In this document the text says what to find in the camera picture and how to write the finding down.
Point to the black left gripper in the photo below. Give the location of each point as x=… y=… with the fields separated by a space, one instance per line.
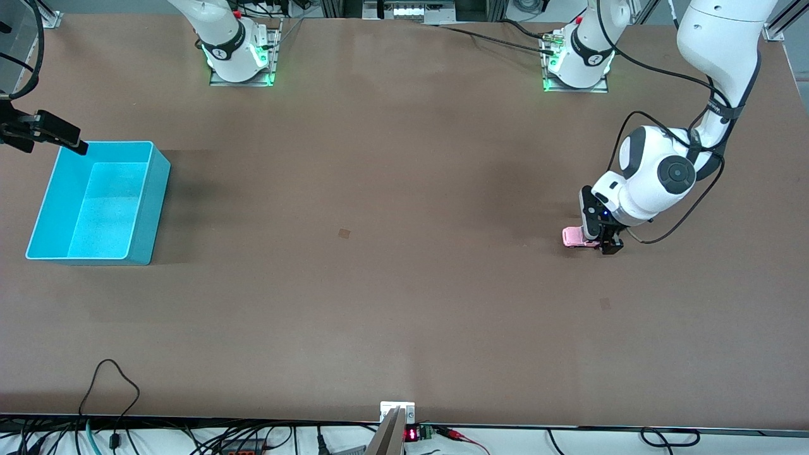
x=611 y=239

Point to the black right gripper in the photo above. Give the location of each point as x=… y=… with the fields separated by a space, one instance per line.
x=25 y=126

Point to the pink jeep toy black roof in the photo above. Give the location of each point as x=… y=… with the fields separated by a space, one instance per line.
x=574 y=237

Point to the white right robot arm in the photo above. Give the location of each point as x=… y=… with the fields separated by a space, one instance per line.
x=227 y=38

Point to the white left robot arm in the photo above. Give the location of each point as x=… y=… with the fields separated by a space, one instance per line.
x=657 y=177

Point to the turquoise plastic bin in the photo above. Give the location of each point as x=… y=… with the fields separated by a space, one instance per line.
x=101 y=208

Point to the red digit display module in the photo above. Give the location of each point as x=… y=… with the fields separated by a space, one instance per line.
x=412 y=434

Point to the metal rack equipment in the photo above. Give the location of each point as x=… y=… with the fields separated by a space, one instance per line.
x=407 y=9

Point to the aluminium frame corner bracket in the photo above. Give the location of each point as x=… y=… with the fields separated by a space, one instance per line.
x=773 y=34
x=50 y=19

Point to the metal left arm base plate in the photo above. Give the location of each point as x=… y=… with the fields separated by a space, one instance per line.
x=600 y=90

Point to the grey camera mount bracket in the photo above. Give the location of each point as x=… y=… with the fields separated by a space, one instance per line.
x=389 y=436

